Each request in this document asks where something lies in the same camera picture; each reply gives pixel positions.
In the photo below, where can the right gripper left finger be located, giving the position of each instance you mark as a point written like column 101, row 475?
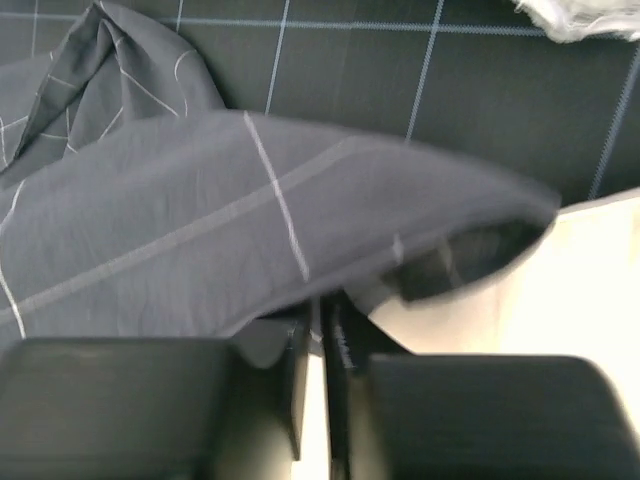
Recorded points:
column 156, row 408

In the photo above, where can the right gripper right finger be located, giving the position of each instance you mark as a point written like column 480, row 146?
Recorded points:
column 396, row 415

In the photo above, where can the grey checked pillowcase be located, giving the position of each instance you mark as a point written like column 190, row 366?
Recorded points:
column 135, row 204

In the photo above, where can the white plain pillow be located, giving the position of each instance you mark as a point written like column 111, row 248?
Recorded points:
column 567, row 21

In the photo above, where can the black grid cutting mat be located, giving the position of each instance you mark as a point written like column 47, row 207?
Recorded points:
column 469, row 75

